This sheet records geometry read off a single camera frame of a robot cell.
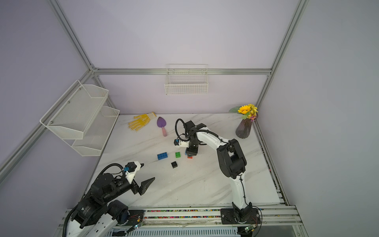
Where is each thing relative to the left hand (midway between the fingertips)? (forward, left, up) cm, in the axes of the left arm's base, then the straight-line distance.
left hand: (147, 173), depth 70 cm
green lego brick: (+20, -12, -17) cm, 28 cm away
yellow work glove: (+50, +19, -17) cm, 56 cm away
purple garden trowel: (+48, +3, -18) cm, 52 cm away
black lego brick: (+12, -10, -16) cm, 23 cm away
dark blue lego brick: (+19, -2, -17) cm, 26 cm away
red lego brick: (+18, -20, -17) cm, 32 cm away
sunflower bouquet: (+36, -56, +6) cm, 67 cm away
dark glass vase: (+36, -58, -10) cm, 69 cm away
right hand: (+21, -22, -14) cm, 33 cm away
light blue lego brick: (+15, -18, -6) cm, 24 cm away
